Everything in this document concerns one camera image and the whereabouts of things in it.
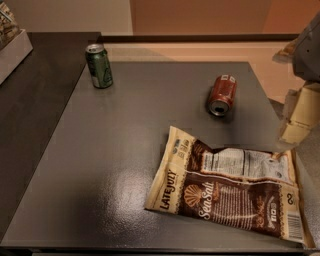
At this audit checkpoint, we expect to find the grey-white gripper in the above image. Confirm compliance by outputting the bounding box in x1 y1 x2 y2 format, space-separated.
273 13 320 145

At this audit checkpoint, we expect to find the white box at left edge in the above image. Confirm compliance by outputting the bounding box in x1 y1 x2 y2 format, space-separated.
0 1 34 85

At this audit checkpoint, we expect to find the brown Late July chip bag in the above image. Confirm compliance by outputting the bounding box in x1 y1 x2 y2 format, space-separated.
145 127 315 248

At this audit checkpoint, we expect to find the dark side counter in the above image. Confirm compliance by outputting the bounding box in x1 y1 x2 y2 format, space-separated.
0 32 101 241

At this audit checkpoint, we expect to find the green soda can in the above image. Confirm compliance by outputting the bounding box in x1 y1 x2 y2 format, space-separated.
85 44 113 89

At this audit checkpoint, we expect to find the red coke can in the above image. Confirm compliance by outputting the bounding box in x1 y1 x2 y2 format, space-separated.
207 74 237 116

